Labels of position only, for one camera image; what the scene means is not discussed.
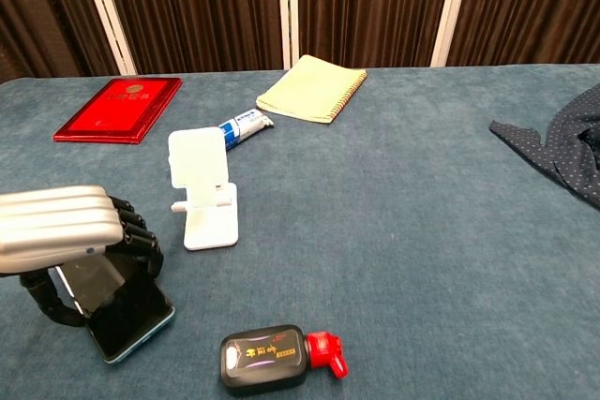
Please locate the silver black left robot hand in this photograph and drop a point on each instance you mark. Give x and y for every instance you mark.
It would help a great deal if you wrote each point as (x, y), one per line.
(56, 226)

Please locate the black smartphone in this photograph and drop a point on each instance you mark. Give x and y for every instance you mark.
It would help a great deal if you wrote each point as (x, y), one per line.
(131, 320)

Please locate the white folding phone stand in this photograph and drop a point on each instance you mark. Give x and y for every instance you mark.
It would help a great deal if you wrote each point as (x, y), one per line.
(197, 156)

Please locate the red certificate book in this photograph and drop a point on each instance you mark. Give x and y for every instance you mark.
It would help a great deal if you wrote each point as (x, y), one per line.
(117, 109)

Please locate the blue white toothpaste tube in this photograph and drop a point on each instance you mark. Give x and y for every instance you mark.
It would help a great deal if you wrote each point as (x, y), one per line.
(244, 125)

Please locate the brown fabric folding screen panel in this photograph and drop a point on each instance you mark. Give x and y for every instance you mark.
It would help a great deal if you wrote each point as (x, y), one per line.
(37, 11)
(370, 6)
(529, 6)
(197, 6)

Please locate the black ink bottle red cap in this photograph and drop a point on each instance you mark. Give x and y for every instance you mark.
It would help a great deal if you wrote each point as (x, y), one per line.
(262, 358)

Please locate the yellow spiral notebook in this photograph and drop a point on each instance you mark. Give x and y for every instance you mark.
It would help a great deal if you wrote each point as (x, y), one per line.
(309, 88)

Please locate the blue felt table cover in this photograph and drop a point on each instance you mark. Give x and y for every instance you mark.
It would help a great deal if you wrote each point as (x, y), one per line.
(375, 231)

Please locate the dark blue dotted cloth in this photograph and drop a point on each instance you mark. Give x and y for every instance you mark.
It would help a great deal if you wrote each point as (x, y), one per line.
(562, 147)

